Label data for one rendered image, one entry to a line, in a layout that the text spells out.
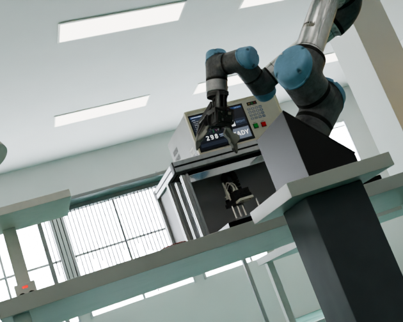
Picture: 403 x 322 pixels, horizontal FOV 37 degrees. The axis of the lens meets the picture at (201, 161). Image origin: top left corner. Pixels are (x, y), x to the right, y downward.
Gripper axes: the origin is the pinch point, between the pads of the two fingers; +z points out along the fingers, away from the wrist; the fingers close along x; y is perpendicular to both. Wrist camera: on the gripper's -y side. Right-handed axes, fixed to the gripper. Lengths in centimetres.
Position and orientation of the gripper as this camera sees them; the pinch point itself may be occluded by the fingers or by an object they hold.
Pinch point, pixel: (215, 153)
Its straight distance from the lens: 202.1
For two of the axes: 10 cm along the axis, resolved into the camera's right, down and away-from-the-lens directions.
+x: 9.1, 0.6, 4.1
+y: 4.2, -1.9, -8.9
